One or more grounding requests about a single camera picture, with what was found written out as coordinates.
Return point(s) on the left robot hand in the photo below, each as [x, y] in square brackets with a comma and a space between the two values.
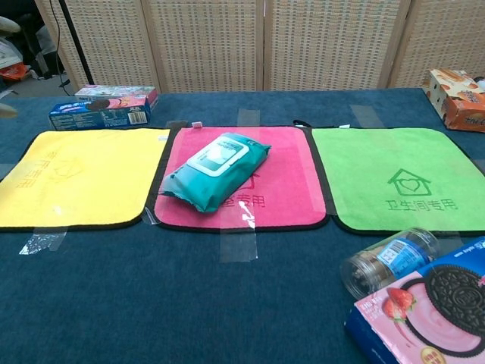
[7, 110]

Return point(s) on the teal wet wipes pack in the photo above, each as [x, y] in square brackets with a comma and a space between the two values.
[212, 178]

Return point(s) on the small blue Oreo box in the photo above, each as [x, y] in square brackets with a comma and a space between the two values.
[87, 117]

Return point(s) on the pink and white flat box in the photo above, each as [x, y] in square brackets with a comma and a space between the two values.
[113, 91]

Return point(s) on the orange pastry box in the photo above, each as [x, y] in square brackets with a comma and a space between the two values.
[460, 110]

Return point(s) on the large strawberry Oreo box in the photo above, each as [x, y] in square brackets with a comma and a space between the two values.
[435, 314]

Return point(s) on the orange plastic bag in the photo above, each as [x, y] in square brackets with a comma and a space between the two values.
[15, 71]

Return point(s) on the yellow towel with black edge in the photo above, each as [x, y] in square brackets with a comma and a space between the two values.
[94, 178]

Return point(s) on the crumpled clear tape strip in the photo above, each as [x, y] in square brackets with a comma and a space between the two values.
[39, 242]

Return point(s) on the wicker folding screen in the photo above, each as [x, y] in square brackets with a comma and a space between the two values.
[212, 45]

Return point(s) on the blue table cloth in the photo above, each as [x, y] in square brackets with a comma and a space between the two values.
[151, 303]

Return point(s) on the long clear tape strip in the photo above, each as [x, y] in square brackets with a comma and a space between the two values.
[238, 246]

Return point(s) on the pink towel with house print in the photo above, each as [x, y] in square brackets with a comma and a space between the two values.
[291, 170]

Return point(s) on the green towel with house print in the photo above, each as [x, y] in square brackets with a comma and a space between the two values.
[379, 159]

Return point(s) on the clear jar with blue label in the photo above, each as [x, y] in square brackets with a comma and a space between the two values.
[379, 265]

